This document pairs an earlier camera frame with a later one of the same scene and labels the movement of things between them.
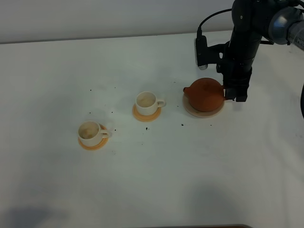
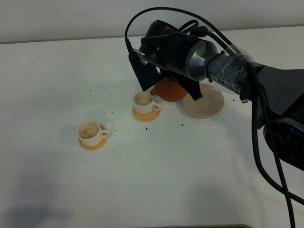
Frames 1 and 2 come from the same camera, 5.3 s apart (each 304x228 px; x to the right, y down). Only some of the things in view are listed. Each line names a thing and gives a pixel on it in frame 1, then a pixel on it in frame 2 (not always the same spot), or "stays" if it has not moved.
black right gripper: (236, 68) to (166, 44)
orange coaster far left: (103, 143) stays
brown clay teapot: (205, 94) to (168, 90)
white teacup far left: (90, 134) stays
